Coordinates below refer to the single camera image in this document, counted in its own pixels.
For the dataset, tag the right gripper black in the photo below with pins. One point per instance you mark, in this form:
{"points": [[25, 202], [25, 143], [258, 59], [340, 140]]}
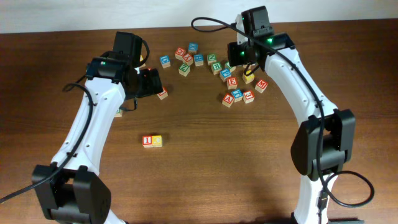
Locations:
{"points": [[234, 60]]}

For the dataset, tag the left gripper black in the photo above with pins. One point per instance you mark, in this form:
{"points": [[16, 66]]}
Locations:
{"points": [[152, 82]]}

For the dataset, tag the green block R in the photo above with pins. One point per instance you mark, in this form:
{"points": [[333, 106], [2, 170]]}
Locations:
{"points": [[216, 68]]}

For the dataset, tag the red block A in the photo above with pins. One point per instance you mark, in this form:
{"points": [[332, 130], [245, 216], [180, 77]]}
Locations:
{"points": [[228, 100]]}

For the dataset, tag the red block I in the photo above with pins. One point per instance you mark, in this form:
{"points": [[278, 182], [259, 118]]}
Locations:
{"points": [[147, 141]]}

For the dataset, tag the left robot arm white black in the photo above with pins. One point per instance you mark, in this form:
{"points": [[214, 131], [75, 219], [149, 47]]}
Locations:
{"points": [[69, 190]]}

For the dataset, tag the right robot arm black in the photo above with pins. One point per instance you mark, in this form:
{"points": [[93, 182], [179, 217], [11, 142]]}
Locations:
{"points": [[324, 140]]}

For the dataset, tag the red block K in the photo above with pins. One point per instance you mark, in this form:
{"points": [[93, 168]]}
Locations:
{"points": [[163, 94]]}

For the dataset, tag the green block V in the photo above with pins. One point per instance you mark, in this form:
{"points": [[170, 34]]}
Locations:
{"points": [[229, 67]]}

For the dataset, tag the blue block P right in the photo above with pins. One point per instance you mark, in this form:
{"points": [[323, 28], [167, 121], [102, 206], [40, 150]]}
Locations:
{"points": [[224, 74]]}

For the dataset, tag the blue block D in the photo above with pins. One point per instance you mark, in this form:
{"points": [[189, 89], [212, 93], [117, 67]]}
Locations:
{"points": [[165, 61]]}

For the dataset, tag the green block N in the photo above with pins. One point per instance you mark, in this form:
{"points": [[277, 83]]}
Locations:
{"points": [[211, 58]]}

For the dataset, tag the red block E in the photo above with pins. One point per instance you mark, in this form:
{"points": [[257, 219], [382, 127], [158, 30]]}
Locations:
{"points": [[232, 83]]}

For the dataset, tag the green block Z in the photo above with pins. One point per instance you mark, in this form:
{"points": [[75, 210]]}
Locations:
{"points": [[184, 69]]}

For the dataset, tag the red block M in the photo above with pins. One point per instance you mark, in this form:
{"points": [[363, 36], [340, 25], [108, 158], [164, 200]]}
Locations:
{"points": [[261, 85]]}

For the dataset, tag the green block B right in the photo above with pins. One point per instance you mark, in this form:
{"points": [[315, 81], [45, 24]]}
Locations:
{"points": [[119, 113]]}

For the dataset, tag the blue block bottom right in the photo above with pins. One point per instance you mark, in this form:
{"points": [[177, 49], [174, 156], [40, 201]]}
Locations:
{"points": [[237, 95]]}

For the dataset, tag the red block C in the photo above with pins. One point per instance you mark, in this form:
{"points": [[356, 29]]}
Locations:
{"points": [[179, 53]]}

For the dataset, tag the blue block H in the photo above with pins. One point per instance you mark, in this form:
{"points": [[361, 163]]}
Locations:
{"points": [[198, 60]]}

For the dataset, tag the red block 3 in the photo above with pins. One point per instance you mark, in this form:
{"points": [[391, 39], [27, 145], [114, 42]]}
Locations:
{"points": [[248, 96]]}

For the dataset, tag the blue block X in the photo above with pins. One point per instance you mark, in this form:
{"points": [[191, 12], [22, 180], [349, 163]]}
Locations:
{"points": [[193, 48]]}

